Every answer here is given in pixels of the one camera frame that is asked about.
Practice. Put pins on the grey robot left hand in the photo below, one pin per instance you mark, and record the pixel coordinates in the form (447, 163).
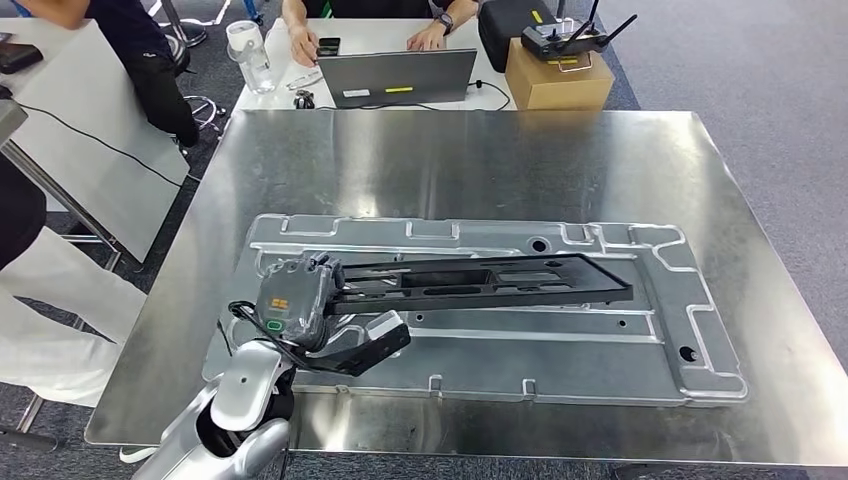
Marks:
(291, 298)

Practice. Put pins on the black plastic frame part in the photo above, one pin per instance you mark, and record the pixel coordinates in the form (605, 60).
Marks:
(596, 285)

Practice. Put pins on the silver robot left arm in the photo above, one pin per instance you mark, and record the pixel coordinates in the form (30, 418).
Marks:
(245, 384)

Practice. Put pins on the stainless steel workbench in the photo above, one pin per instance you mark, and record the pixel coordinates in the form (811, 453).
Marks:
(464, 166)

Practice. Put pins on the small black metal gadget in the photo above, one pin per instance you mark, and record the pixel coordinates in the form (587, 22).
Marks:
(305, 99)

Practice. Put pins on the small silver loop object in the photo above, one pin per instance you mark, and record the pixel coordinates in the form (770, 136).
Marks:
(305, 81)

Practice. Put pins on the person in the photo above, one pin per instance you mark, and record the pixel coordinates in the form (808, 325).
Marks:
(159, 86)
(295, 33)
(60, 318)

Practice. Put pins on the clear water bottle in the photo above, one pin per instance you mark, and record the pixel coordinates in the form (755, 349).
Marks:
(255, 66)

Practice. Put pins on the grey stamped metal plate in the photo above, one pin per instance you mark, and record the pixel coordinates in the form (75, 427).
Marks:
(530, 358)

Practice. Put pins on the black smartphone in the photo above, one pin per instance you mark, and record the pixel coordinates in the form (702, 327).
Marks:
(329, 46)

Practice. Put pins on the grey laptop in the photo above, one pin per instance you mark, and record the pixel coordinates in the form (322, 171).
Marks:
(430, 73)

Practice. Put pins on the white side table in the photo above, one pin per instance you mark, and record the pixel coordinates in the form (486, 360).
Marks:
(99, 99)

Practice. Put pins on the white desk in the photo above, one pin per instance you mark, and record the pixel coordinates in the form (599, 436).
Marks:
(371, 33)

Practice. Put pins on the brown cardboard box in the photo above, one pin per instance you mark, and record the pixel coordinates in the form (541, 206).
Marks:
(563, 86)

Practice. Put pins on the black bag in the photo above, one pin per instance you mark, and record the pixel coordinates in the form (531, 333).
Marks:
(503, 26)

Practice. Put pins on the flat black device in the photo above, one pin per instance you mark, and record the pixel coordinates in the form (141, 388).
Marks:
(20, 58)

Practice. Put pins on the black remote controller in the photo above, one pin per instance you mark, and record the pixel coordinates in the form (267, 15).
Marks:
(556, 40)

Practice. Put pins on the grey metal frame stand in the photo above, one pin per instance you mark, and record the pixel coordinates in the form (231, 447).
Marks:
(13, 119)

